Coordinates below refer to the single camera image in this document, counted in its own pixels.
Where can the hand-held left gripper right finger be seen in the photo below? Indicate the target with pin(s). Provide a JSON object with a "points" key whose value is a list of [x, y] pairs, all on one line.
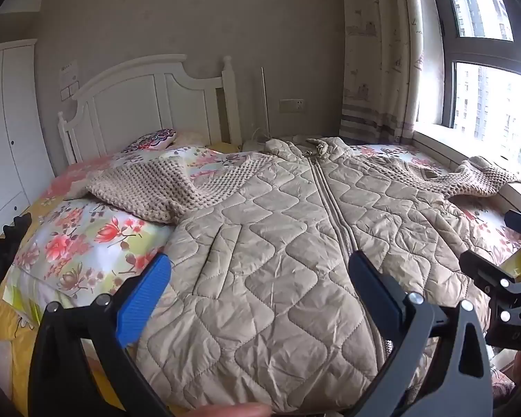
{"points": [[373, 289]]}

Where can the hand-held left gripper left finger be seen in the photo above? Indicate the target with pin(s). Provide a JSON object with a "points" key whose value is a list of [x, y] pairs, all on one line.
{"points": [[145, 295]]}

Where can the beige quilted jacket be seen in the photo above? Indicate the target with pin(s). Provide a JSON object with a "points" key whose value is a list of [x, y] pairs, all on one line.
{"points": [[265, 247]]}

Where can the person's left hand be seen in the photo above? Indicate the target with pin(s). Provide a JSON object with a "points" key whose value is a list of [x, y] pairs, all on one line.
{"points": [[230, 411]]}

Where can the windowsill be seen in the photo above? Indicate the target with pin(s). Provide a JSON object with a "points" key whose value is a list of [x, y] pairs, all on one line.
{"points": [[451, 147]]}

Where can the window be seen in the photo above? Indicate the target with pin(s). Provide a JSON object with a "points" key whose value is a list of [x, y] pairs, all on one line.
{"points": [[482, 95]]}

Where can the floral pillow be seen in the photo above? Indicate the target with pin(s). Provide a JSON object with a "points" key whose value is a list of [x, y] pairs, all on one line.
{"points": [[0, 317]]}

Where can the black cloth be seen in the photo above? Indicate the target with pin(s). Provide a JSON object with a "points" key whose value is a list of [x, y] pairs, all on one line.
{"points": [[0, 260]]}

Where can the purple patterned pillow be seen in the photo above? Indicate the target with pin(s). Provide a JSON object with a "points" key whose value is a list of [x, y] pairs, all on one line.
{"points": [[152, 140]]}

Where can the beige pillow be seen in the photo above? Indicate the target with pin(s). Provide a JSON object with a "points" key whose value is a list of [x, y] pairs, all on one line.
{"points": [[191, 138]]}

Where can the yellow cushion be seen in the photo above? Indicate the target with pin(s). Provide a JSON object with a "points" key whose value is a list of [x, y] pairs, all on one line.
{"points": [[225, 147]]}

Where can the white bed headboard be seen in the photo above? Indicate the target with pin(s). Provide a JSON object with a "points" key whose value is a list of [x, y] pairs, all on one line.
{"points": [[126, 108]]}

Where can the white wardrobe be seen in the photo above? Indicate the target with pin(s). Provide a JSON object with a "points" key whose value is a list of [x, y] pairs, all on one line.
{"points": [[8, 139]]}

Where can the white rod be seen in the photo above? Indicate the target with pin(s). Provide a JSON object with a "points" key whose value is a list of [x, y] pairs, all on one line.
{"points": [[265, 104]]}

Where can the printed beige curtain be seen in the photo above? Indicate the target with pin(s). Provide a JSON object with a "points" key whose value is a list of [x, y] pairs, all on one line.
{"points": [[373, 52]]}

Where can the wall socket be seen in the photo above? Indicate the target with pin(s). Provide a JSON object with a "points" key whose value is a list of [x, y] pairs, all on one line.
{"points": [[291, 105]]}

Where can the wall switch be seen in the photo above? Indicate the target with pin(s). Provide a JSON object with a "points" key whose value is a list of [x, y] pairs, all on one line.
{"points": [[69, 90]]}

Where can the white wall paper note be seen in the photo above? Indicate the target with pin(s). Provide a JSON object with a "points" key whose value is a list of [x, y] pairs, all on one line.
{"points": [[68, 71]]}

